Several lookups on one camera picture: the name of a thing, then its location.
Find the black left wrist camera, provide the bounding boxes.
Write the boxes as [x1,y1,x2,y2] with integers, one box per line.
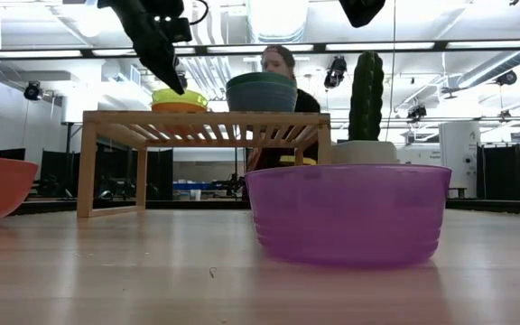
[153,15,194,44]

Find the green cactus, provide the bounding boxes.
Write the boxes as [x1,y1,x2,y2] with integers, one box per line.
[348,50,385,142]

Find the slatted wooden shelf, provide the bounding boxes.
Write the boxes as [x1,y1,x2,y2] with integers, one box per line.
[76,110,333,219]

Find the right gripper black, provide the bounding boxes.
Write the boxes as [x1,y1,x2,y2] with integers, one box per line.
[338,0,387,29]

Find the small yellow bowl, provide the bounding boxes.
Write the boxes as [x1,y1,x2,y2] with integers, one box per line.
[151,88,210,109]

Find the large teal bowl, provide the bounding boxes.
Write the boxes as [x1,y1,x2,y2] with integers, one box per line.
[226,71,298,91]

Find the dark green bowl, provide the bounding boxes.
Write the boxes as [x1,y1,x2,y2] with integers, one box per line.
[226,85,298,114]

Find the black aluminium table frame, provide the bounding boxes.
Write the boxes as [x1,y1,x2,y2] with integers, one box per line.
[10,198,520,217]

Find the yellow object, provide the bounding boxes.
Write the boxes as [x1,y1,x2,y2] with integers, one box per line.
[279,154,319,167]

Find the black overhead crossbar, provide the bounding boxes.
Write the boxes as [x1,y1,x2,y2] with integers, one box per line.
[0,40,520,61]

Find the person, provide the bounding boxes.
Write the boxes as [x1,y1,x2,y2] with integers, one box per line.
[243,43,322,175]

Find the dark background monitor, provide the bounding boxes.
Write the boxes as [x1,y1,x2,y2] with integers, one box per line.
[0,148,27,162]

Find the small purple bowl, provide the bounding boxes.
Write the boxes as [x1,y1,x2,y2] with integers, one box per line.
[245,163,452,269]

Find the blue storage bins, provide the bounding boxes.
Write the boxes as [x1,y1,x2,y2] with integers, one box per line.
[172,181,212,191]

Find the silver ceiling duct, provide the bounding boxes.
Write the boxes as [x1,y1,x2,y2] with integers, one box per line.
[246,0,311,44]

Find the black partition curtain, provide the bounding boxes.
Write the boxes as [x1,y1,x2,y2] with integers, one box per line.
[38,143,174,201]
[476,143,520,202]

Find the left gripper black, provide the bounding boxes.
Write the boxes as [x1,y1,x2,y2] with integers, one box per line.
[97,0,187,96]

